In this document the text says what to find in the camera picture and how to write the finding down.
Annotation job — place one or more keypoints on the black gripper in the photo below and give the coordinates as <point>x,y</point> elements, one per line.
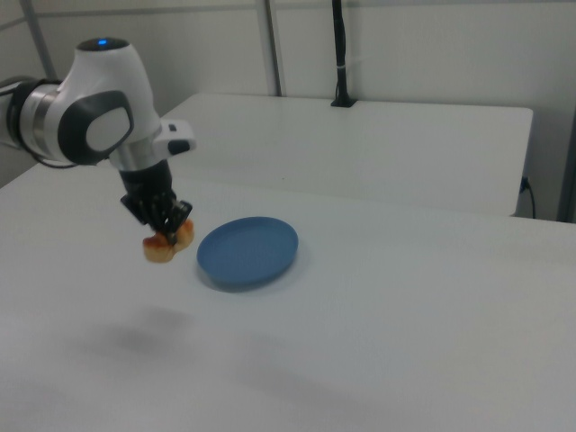
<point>146,193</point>

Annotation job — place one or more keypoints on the orange toy bread loaf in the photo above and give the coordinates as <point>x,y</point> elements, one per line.
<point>157,252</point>

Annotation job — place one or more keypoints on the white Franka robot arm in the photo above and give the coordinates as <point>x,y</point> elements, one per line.
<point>103,112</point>

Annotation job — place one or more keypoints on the blue round plate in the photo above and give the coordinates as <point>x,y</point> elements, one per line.
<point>247,252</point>

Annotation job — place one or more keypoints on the white side table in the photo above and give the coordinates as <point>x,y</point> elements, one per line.
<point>382,148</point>

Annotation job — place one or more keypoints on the grey partition frame post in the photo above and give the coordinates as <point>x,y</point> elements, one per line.
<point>42,45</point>
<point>272,45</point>

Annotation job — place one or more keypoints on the black camera stand pole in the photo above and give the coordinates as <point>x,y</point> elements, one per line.
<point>340,54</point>

